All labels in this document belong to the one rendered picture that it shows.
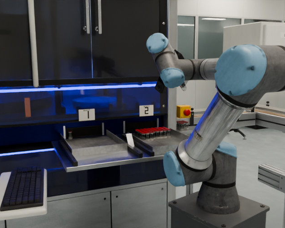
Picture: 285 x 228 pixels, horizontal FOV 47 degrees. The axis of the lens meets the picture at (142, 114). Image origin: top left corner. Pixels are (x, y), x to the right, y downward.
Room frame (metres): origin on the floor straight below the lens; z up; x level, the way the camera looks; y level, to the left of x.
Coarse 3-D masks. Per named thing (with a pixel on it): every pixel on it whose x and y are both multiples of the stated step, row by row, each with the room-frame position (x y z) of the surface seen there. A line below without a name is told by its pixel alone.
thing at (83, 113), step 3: (81, 111) 1.68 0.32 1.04; (84, 111) 1.69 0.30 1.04; (87, 111) 1.69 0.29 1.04; (90, 111) 1.70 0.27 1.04; (93, 111) 1.70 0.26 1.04; (81, 114) 1.68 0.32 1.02; (84, 114) 1.69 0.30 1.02; (87, 114) 1.69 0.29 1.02; (90, 114) 1.70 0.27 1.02; (93, 114) 1.70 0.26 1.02; (81, 117) 1.68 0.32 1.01; (84, 117) 1.69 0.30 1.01; (87, 117) 1.69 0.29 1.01; (90, 117) 1.70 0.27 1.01; (93, 117) 1.70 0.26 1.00; (81, 120) 1.68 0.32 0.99; (84, 120) 1.69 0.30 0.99
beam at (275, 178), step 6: (258, 168) 2.26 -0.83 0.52; (264, 168) 2.21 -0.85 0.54; (270, 168) 2.19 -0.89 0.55; (276, 168) 2.19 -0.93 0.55; (258, 174) 2.26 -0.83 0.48; (264, 174) 2.20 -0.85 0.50; (270, 174) 2.15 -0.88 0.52; (276, 174) 2.10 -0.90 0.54; (282, 174) 2.07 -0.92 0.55; (258, 180) 2.25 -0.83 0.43; (264, 180) 2.20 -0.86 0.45; (270, 180) 2.15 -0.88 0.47; (276, 180) 2.11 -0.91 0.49; (282, 180) 2.05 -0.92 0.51; (270, 186) 2.15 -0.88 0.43; (276, 186) 2.11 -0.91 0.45; (282, 186) 2.05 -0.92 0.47
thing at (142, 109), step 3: (144, 105) 1.82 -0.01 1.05; (147, 105) 1.82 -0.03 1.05; (150, 105) 1.83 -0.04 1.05; (141, 108) 1.81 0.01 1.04; (144, 108) 1.82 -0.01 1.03; (150, 108) 1.83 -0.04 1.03; (141, 111) 1.81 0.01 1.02; (144, 111) 1.82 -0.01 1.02; (147, 111) 1.82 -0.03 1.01; (150, 111) 1.83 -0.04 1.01; (141, 114) 1.81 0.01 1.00; (144, 114) 1.82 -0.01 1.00; (147, 114) 1.82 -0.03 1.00; (150, 114) 1.83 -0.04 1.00
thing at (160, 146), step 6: (174, 132) 1.78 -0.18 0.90; (138, 138) 1.59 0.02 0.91; (162, 138) 1.72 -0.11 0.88; (168, 138) 1.72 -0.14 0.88; (174, 138) 1.72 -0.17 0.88; (180, 138) 1.71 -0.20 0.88; (186, 138) 1.66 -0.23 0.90; (144, 144) 1.51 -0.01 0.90; (150, 144) 1.60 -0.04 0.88; (156, 144) 1.60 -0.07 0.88; (162, 144) 1.60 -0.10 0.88; (168, 144) 1.60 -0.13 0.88; (174, 144) 1.47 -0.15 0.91; (156, 150) 1.43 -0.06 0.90; (162, 150) 1.44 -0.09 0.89; (168, 150) 1.46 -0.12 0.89; (174, 150) 1.47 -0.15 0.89
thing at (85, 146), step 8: (96, 136) 1.79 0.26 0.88; (104, 136) 1.78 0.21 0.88; (112, 136) 1.71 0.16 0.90; (72, 144) 1.61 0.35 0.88; (80, 144) 1.61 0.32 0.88; (88, 144) 1.61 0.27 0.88; (96, 144) 1.61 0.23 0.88; (104, 144) 1.61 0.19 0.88; (112, 144) 1.60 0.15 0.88; (120, 144) 1.49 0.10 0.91; (72, 152) 1.40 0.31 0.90; (80, 152) 1.42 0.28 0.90; (88, 152) 1.43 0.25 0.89; (96, 152) 1.44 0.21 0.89; (104, 152) 1.46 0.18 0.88
